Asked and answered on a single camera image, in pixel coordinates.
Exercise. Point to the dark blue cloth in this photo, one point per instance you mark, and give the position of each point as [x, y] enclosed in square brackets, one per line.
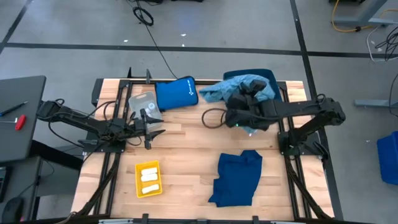
[236, 180]

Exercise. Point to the black aluminium table frame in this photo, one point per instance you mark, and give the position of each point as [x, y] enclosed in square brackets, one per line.
[138, 81]

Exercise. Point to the grey metal floor foot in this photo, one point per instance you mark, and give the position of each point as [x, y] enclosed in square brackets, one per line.
[373, 103]

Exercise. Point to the clear plastic bin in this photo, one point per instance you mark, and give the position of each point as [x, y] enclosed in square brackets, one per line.
[136, 104]

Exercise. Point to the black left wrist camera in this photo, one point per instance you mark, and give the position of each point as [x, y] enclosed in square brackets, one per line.
[130, 126]

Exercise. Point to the dark blue fabric bin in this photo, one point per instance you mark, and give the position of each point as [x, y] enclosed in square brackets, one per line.
[273, 81]

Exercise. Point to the yellow plastic basket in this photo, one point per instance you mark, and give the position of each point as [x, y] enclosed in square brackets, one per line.
[138, 186]

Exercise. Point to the blue zip pouch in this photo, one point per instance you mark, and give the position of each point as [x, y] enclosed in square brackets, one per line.
[175, 93]

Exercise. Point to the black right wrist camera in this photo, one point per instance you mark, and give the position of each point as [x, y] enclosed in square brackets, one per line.
[237, 101]

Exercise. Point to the grey table base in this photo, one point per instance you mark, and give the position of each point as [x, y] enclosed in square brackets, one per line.
[367, 15]

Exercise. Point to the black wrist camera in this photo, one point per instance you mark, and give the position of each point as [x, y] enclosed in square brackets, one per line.
[237, 101]
[130, 126]

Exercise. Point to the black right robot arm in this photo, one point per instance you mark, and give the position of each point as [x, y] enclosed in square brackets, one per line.
[295, 107]

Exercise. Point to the light blue patterned gown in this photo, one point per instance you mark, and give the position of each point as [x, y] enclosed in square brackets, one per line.
[224, 88]

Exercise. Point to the grey desk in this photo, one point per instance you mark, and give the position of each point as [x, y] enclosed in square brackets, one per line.
[23, 180]

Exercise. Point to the black computer mouse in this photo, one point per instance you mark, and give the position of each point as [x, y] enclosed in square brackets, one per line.
[12, 211]

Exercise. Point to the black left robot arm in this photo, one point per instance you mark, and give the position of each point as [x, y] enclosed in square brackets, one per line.
[74, 119]

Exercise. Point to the black side table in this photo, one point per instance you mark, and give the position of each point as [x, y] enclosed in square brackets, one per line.
[18, 140]

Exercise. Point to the grey metal bracket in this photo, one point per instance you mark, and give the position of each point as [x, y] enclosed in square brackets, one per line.
[287, 222]
[115, 221]

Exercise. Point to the blue plastic crate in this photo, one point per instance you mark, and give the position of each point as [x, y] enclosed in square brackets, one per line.
[388, 158]

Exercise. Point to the black keyboard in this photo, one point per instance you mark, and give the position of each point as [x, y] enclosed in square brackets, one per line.
[3, 183]

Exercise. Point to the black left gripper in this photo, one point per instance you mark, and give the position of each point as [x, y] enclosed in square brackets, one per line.
[146, 137]

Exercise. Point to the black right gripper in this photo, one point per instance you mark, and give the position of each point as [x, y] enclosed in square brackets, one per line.
[253, 97]

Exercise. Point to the black pen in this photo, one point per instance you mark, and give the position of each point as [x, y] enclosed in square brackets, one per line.
[14, 108]

